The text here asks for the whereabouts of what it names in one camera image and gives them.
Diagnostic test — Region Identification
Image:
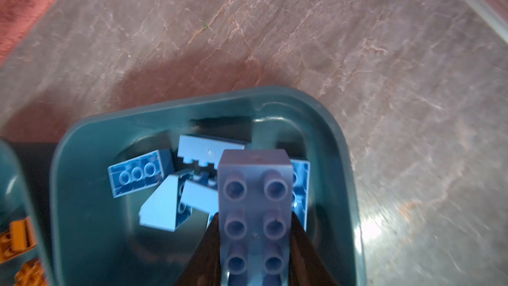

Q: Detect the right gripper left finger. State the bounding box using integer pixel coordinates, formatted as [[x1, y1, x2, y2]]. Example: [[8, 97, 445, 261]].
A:
[[175, 213, 220, 285]]

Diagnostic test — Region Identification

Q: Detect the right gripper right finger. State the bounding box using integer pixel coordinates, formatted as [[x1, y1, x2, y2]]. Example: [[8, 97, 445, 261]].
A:
[[288, 212, 339, 286]]

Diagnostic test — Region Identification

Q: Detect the blue wedge lego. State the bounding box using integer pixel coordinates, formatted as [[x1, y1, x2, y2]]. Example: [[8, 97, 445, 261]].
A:
[[139, 169, 194, 232]]

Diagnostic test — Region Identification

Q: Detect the blue studded lego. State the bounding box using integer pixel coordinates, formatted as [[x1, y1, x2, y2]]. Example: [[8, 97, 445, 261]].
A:
[[177, 135, 251, 169]]

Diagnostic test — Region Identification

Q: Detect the blue lego bottom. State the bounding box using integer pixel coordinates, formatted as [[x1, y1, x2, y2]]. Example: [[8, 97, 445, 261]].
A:
[[108, 149, 175, 198]]

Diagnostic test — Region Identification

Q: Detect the orange lego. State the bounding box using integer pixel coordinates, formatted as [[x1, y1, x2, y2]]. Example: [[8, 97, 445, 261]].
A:
[[14, 258, 49, 286], [1, 217, 37, 264]]

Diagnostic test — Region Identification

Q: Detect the right teal container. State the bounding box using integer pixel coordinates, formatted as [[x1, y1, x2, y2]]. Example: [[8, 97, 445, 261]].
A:
[[50, 86, 367, 285]]

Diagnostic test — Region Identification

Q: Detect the teal container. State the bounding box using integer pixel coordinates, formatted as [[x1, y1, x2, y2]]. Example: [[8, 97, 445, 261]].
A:
[[50, 86, 367, 285], [1, 140, 55, 285]]

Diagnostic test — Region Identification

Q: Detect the middle teal container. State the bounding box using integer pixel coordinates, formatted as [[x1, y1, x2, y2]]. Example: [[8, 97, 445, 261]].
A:
[[1, 140, 55, 285]]

